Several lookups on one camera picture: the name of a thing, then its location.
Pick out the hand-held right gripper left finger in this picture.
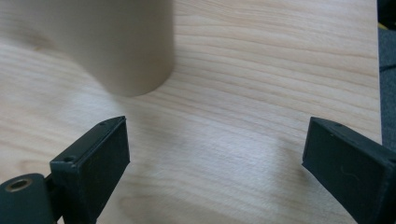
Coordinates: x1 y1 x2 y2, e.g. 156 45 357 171
49 116 131 224

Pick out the beige cylindrical cup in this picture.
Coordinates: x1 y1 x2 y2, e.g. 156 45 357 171
0 0 176 98

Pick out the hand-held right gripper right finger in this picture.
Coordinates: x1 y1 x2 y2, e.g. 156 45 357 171
302 116 396 224

